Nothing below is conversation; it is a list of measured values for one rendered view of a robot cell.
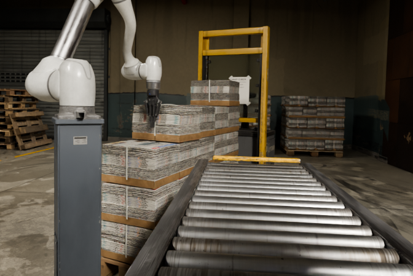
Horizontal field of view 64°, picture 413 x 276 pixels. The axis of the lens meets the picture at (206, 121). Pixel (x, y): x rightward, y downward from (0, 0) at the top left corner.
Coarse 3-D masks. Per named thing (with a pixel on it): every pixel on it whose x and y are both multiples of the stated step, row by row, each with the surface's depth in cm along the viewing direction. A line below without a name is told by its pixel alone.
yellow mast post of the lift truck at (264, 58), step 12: (264, 36) 326; (264, 48) 326; (264, 60) 327; (264, 72) 327; (264, 84) 328; (264, 96) 328; (264, 108) 329; (264, 120) 329; (264, 132) 330; (264, 144) 331; (264, 156) 333
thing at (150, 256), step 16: (192, 176) 128; (192, 192) 105; (176, 208) 89; (160, 224) 77; (176, 224) 77; (160, 240) 68; (144, 256) 61; (160, 256) 61; (128, 272) 55; (144, 272) 55
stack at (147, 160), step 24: (120, 144) 196; (144, 144) 199; (168, 144) 201; (192, 144) 225; (216, 144) 265; (120, 168) 192; (144, 168) 186; (168, 168) 197; (120, 192) 193; (144, 192) 186; (168, 192) 198; (144, 216) 187; (120, 240) 195; (144, 240) 188; (120, 264) 195
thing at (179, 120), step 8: (160, 112) 213; (168, 112) 210; (176, 112) 207; (184, 112) 211; (192, 112) 220; (200, 112) 230; (160, 120) 213; (168, 120) 210; (176, 120) 207; (184, 120) 213; (192, 120) 221; (160, 128) 213; (168, 128) 210; (176, 128) 207; (184, 128) 213; (192, 128) 222
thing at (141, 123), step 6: (138, 108) 221; (144, 108) 219; (138, 114) 221; (144, 114) 219; (138, 120) 221; (144, 120) 219; (132, 126) 223; (138, 126) 221; (144, 126) 218; (138, 132) 222; (144, 132) 219; (150, 132) 218
